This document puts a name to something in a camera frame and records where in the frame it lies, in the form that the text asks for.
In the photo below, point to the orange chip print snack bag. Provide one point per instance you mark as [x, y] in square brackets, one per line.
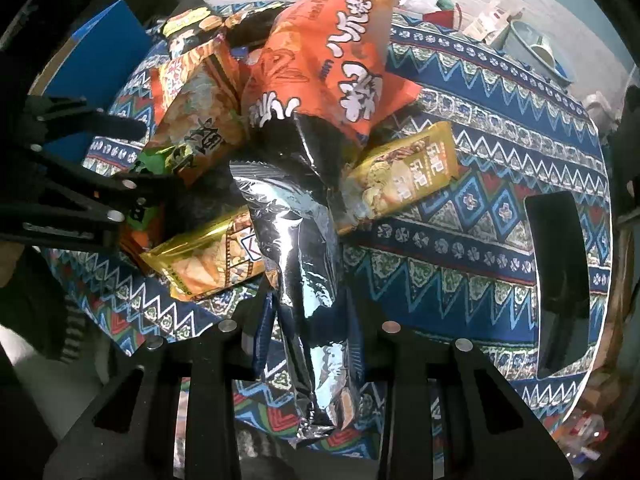
[200, 110]

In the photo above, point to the yellow snack packet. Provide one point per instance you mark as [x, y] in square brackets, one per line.
[210, 260]
[400, 175]

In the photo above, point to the black orange snack packet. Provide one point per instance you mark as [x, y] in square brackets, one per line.
[192, 22]

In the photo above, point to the black phone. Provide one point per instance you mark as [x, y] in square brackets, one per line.
[560, 280]

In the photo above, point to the large orange black snack bag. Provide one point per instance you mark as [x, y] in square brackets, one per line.
[325, 55]

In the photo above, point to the grey blue bucket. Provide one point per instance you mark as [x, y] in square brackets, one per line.
[537, 50]

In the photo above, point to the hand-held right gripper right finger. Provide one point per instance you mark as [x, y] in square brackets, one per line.
[372, 355]

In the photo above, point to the silver foil snack bag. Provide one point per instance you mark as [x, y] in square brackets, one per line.
[300, 270]

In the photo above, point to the dark striped cloth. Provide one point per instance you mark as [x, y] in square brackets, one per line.
[70, 330]

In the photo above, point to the red white carton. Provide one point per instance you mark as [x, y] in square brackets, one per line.
[492, 17]

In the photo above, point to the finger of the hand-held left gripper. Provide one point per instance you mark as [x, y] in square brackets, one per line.
[135, 192]
[115, 125]

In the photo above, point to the blue cardboard box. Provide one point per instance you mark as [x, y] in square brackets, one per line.
[95, 60]

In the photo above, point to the blue patterned tablecloth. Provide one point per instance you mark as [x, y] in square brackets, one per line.
[475, 260]

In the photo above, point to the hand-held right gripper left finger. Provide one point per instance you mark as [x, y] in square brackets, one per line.
[261, 340]

